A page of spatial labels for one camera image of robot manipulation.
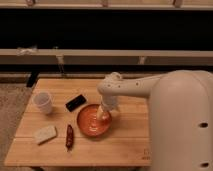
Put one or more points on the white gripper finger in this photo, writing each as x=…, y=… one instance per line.
x=101, y=114

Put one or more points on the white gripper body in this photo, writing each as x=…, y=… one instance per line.
x=108, y=103

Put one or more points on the orange ceramic bowl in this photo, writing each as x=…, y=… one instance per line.
x=88, y=122

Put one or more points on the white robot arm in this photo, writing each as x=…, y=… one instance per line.
x=180, y=106

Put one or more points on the black rectangular block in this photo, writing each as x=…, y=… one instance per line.
x=75, y=103

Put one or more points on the dried red chili pepper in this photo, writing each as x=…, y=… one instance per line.
x=69, y=137

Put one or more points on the wooden table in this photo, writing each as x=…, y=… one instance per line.
x=126, y=143

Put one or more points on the white plastic cup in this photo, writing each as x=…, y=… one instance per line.
x=43, y=101

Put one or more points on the grey horizontal rail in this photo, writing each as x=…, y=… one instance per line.
x=32, y=56

